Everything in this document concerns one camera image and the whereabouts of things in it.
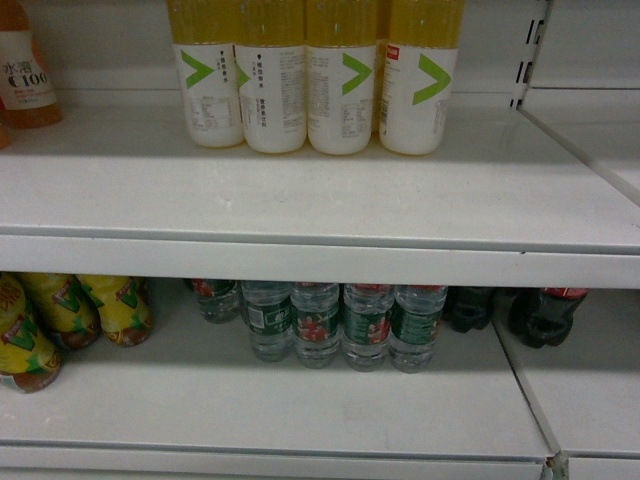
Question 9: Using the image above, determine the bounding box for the water bottle red players label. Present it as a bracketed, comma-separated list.
[291, 282, 340, 369]

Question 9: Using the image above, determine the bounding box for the water bottle far left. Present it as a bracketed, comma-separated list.
[191, 278, 239, 324]

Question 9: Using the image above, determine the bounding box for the water bottle right rear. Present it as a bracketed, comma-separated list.
[388, 285, 448, 373]

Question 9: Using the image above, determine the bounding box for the white metal shelf board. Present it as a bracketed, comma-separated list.
[1, 279, 552, 479]

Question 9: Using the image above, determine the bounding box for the white shelf upright slotted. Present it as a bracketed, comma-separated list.
[509, 1, 552, 110]

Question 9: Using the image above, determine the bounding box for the cola bottle red label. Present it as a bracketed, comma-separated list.
[444, 286, 497, 333]

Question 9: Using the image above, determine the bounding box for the yellow white drink bottle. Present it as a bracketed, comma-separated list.
[167, 1, 244, 148]
[306, 1, 377, 155]
[235, 1, 307, 154]
[379, 0, 464, 155]

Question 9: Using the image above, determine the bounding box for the cola bottle far right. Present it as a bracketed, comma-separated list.
[507, 287, 589, 349]

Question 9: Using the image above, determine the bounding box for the yellow lemon tea bottle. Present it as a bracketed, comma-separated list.
[17, 272, 101, 351]

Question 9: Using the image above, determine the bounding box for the lemon tea bottle left edge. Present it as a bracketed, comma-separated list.
[1, 273, 62, 394]

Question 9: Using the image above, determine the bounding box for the orange C100 drink bottle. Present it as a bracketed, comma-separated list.
[1, 1, 63, 129]

